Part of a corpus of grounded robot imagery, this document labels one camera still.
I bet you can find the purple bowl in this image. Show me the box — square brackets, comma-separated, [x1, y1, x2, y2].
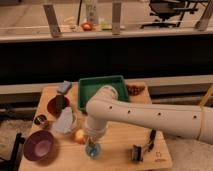
[23, 130, 54, 161]

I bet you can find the black office chair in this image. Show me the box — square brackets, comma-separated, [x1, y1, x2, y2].
[141, 0, 208, 29]

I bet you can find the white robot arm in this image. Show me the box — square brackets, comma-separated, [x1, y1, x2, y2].
[84, 85, 213, 144]

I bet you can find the small blue cup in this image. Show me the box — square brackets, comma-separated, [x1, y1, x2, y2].
[85, 142, 101, 158]

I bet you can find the red yellow apple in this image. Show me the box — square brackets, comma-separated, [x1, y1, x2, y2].
[74, 129, 86, 144]

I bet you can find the brown pastry slice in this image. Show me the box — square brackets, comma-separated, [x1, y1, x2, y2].
[127, 85, 145, 96]

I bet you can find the dark block in bowl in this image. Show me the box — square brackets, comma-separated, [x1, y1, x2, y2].
[56, 95, 65, 113]

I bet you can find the blue sponge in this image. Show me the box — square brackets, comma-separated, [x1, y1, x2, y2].
[57, 81, 72, 94]

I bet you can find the clear plastic cup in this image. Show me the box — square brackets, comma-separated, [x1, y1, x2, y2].
[52, 107, 77, 134]

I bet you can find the black chair edge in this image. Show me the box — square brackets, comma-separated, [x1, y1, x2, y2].
[0, 133, 25, 171]

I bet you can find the green plastic tray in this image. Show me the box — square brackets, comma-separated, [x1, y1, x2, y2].
[78, 75, 129, 113]

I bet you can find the black handled fork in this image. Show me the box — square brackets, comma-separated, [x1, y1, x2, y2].
[146, 129, 157, 152]

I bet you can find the red-brown bowl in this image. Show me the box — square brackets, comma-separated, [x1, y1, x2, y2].
[47, 95, 69, 117]

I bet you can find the red fruit on shelf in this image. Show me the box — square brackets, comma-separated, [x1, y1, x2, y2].
[81, 22, 93, 31]

